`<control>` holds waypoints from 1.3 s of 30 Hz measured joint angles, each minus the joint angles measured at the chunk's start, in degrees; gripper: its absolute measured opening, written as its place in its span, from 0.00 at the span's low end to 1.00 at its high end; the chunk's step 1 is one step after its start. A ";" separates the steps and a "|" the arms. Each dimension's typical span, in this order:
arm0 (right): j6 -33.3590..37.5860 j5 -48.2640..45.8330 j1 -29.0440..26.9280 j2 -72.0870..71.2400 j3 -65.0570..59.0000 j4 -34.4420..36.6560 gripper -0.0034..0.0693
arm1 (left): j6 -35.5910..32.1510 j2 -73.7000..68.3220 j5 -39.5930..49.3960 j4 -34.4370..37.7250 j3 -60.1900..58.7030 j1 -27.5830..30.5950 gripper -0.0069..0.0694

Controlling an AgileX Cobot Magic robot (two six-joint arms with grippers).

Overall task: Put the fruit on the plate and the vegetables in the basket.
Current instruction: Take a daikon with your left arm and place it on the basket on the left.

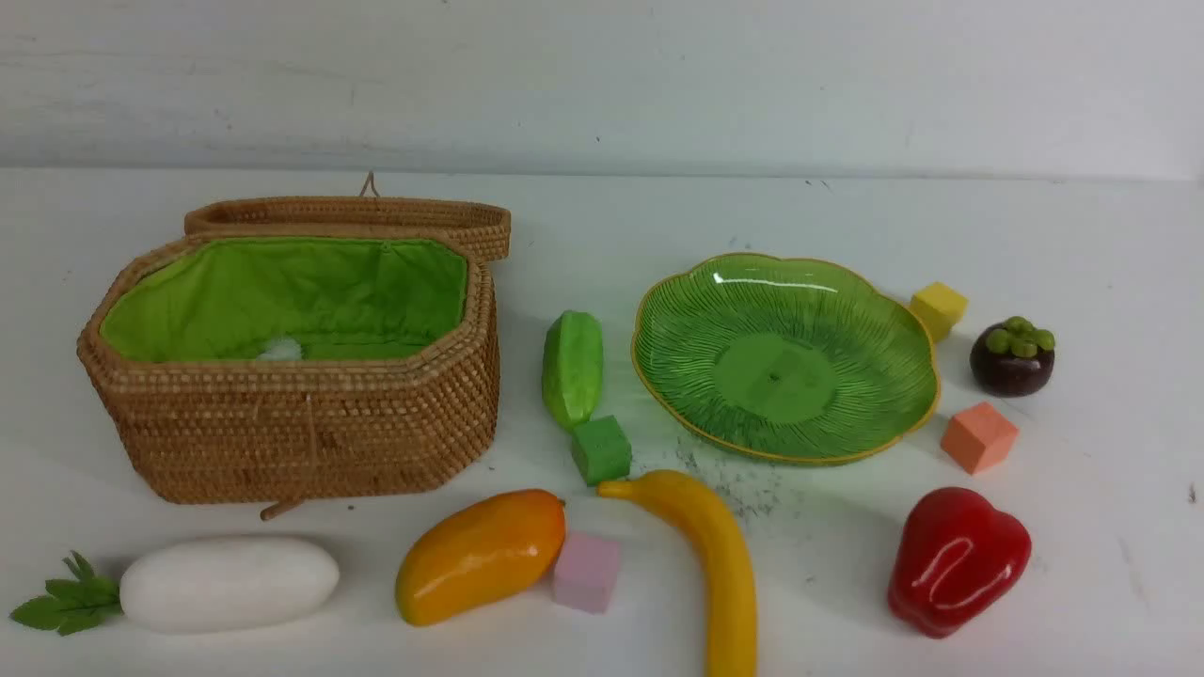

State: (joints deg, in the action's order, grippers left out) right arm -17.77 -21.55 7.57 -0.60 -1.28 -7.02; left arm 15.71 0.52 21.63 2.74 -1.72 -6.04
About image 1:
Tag woven wicker basket green lining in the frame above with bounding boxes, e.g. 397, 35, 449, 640
77, 231, 500, 505

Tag white radish with green leaves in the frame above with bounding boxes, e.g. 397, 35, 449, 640
8, 536, 341, 636

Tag dark purple mangosteen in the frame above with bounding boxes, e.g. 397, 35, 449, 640
969, 316, 1056, 398

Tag woven wicker basket lid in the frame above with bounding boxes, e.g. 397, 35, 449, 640
183, 196, 512, 261

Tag yellow banana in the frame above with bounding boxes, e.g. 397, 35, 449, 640
596, 469, 759, 676

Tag orange foam cube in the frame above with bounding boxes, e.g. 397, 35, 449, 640
939, 401, 1020, 475

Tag yellow foam cube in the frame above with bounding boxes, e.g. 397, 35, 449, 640
909, 281, 969, 343

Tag orange yellow mango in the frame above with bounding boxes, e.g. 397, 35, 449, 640
395, 489, 567, 626

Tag pink foam cube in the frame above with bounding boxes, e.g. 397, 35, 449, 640
553, 531, 621, 614

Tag green glass leaf plate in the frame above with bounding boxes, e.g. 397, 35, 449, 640
628, 252, 943, 466

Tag red bell pepper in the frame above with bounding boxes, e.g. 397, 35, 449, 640
887, 487, 1032, 638

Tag green foam cube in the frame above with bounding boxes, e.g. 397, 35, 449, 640
571, 416, 632, 487

